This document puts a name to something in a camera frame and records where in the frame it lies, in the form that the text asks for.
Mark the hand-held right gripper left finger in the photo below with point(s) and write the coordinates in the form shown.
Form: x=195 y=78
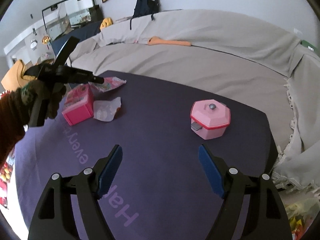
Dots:
x=110 y=172

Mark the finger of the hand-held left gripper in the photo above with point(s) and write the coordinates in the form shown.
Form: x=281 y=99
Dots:
x=85 y=77
x=67 y=51

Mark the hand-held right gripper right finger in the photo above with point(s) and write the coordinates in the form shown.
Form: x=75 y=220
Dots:
x=211 y=172

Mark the pink printed wrapper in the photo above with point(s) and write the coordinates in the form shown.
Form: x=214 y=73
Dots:
x=111 y=84

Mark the yellowish translucent trash bag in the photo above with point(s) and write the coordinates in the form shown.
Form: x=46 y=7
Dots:
x=302 y=210

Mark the person's left hand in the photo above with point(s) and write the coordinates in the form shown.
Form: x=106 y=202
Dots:
x=56 y=97

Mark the dark blue cloth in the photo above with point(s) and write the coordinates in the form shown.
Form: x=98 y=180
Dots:
x=82 y=33

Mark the pink toy box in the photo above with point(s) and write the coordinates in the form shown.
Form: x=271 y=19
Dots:
x=77 y=107

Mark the orange chair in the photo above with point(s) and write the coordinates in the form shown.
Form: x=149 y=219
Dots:
x=15 y=76

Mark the clear white wrapper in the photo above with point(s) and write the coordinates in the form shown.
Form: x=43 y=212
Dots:
x=106 y=110

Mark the glass fish tank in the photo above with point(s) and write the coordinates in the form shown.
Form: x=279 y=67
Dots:
x=72 y=12

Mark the yellow plush toy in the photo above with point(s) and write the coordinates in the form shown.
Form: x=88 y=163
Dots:
x=107 y=23

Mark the pink toy pot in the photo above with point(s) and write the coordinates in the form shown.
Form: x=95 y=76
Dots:
x=210 y=120

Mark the purple tablecloth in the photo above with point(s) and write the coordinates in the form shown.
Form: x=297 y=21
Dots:
x=155 y=120

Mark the orange plush toy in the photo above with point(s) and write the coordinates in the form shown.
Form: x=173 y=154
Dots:
x=170 y=42

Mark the dark blue backpack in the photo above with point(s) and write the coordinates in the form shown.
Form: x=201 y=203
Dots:
x=146 y=2

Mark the colourful printed bag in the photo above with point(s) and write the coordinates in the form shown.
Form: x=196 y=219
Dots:
x=6 y=180

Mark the grey covered sofa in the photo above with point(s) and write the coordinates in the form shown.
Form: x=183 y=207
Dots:
x=200 y=62

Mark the white fringed throw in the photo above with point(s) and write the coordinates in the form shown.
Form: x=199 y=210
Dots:
x=305 y=105

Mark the green box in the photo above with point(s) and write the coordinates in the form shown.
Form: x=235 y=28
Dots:
x=310 y=46

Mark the orange wall ornament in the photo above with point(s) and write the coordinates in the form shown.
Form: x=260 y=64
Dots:
x=46 y=39

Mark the white wall ornament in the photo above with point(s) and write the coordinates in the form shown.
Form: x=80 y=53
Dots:
x=33 y=44

